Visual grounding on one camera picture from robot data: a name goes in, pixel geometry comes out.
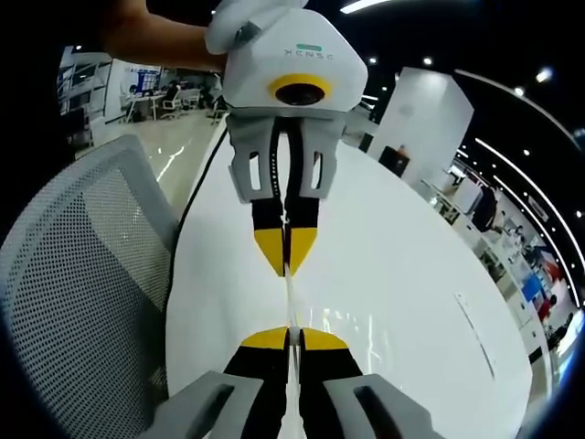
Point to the curved ceiling light strip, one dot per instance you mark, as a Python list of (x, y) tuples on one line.
[(535, 201)]

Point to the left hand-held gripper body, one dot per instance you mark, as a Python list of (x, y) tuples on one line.
[(301, 50)]

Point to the blue board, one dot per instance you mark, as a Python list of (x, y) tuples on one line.
[(531, 288)]

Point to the white mesh office chair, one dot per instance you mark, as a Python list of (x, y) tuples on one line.
[(87, 283)]

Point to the white strip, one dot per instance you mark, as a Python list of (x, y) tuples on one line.
[(292, 302)]

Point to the white pillar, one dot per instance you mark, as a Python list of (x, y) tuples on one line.
[(425, 119)]

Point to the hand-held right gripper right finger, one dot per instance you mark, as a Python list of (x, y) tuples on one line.
[(338, 398)]

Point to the white desk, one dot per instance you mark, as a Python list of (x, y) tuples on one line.
[(144, 103)]

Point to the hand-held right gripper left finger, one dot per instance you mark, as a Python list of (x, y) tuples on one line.
[(256, 398)]

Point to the clear food packaging bag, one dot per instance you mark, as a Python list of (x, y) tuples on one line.
[(347, 329)]

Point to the person's left hand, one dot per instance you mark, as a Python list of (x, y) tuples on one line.
[(242, 18)]

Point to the white swivel chair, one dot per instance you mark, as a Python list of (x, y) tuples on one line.
[(171, 103)]

